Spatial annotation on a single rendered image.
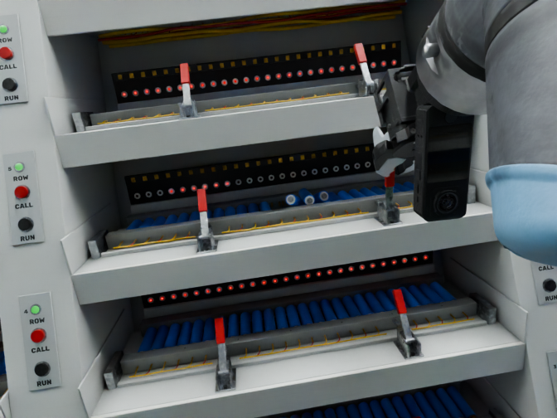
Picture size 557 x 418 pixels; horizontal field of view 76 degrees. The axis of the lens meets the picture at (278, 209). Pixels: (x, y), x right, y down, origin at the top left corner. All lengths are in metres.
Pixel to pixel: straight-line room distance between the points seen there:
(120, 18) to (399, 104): 0.41
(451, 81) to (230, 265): 0.35
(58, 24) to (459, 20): 0.52
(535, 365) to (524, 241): 0.49
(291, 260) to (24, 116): 0.41
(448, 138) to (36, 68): 0.52
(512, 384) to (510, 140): 0.55
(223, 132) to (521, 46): 0.39
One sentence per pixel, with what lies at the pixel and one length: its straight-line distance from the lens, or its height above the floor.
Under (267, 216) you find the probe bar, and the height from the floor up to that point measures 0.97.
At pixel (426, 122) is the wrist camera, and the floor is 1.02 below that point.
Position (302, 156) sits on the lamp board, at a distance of 0.67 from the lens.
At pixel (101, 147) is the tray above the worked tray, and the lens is 0.56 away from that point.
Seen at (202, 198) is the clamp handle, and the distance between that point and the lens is 0.53.
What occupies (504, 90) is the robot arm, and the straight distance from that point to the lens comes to 0.21.
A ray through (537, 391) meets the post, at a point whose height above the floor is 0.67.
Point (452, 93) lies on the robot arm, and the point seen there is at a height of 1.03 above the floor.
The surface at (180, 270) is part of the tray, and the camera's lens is 0.51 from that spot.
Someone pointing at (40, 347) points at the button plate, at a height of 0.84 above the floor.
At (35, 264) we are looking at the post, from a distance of 0.58.
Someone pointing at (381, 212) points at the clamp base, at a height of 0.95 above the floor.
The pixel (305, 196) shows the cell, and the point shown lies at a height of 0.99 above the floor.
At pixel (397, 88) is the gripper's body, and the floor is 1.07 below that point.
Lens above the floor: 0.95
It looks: 2 degrees up
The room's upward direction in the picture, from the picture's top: 8 degrees counter-clockwise
